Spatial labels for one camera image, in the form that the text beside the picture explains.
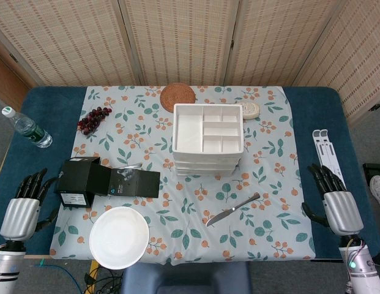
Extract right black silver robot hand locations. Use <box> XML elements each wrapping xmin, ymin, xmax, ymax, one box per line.
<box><xmin>301</xmin><ymin>163</ymin><xmax>365</xmax><ymax>237</ymax></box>

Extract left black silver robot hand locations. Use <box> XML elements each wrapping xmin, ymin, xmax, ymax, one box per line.
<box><xmin>0</xmin><ymin>167</ymin><xmax>59</xmax><ymax>243</ymax></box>

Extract blue padded robot base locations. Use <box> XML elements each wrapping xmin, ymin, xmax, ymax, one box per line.
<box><xmin>121</xmin><ymin>262</ymin><xmax>253</xmax><ymax>294</ymax></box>

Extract black plastic tray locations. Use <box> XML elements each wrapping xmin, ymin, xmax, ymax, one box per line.
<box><xmin>362</xmin><ymin>163</ymin><xmax>380</xmax><ymax>181</ymax></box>

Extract open black cardboard box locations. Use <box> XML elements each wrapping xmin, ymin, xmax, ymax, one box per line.
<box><xmin>54</xmin><ymin>156</ymin><xmax>161</xmax><ymax>209</ymax></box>

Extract white drawer organizer box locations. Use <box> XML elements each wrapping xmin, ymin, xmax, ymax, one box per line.
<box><xmin>172</xmin><ymin>103</ymin><xmax>245</xmax><ymax>176</ymax></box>

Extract white sneaker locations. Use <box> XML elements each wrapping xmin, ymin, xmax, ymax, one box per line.
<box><xmin>370</xmin><ymin>175</ymin><xmax>380</xmax><ymax>215</ymax></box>

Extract white folding laptop stand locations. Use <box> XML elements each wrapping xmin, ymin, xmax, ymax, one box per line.
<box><xmin>311</xmin><ymin>129</ymin><xmax>351</xmax><ymax>199</ymax></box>

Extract clear water bottle green label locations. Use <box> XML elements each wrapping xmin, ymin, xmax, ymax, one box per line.
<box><xmin>1</xmin><ymin>106</ymin><xmax>53</xmax><ymax>149</ymax></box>

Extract white round plate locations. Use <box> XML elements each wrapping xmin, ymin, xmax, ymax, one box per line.
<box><xmin>89</xmin><ymin>206</ymin><xmax>150</xmax><ymax>270</ymax></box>

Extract silver table knife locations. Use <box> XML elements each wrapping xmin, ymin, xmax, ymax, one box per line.
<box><xmin>205</xmin><ymin>192</ymin><xmax>260</xmax><ymax>228</ymax></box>

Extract dark red grape bunch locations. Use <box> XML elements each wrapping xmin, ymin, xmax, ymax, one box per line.
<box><xmin>77</xmin><ymin>106</ymin><xmax>113</xmax><ymax>135</ymax></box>

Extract beige round tape measure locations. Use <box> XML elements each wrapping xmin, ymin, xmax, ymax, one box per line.
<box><xmin>241</xmin><ymin>102</ymin><xmax>260</xmax><ymax>120</ymax></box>

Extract floral patterned tablecloth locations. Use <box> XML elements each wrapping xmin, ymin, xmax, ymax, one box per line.
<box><xmin>49</xmin><ymin>85</ymin><xmax>318</xmax><ymax>266</ymax></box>

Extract woven bamboo folding screen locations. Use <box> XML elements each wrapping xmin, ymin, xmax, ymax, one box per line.
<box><xmin>0</xmin><ymin>0</ymin><xmax>380</xmax><ymax>119</ymax></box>

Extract blue floor cable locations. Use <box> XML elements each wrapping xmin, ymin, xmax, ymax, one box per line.
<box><xmin>35</xmin><ymin>258</ymin><xmax>86</xmax><ymax>294</ymax></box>

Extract black floor cables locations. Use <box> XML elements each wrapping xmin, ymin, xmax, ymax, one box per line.
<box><xmin>84</xmin><ymin>266</ymin><xmax>123</xmax><ymax>294</ymax></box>

